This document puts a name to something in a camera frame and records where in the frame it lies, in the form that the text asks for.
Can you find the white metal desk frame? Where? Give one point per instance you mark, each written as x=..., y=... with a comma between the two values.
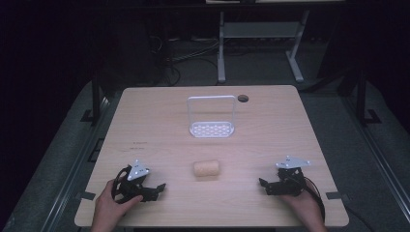
x=259, y=29

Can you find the grey tape strip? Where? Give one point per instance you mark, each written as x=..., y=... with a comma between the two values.
x=336, y=195
x=86, y=195

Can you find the black metal post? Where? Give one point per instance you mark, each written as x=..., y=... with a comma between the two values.
x=361, y=96
x=96, y=100

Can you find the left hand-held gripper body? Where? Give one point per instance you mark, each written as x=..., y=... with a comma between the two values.
x=138, y=171

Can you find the dark round table grommet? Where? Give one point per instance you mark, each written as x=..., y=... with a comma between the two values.
x=243, y=98

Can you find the person's right hand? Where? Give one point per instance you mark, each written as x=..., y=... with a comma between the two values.
x=301, y=206

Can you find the person's left hand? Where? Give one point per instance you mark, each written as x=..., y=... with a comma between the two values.
x=111, y=203

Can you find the beige cylindrical sponge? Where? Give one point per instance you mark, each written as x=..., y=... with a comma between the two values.
x=206, y=168

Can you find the aluminium floor rail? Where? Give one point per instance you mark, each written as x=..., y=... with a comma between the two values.
x=377, y=151
x=74, y=167

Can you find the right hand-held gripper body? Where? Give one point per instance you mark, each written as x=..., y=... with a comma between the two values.
x=291, y=180

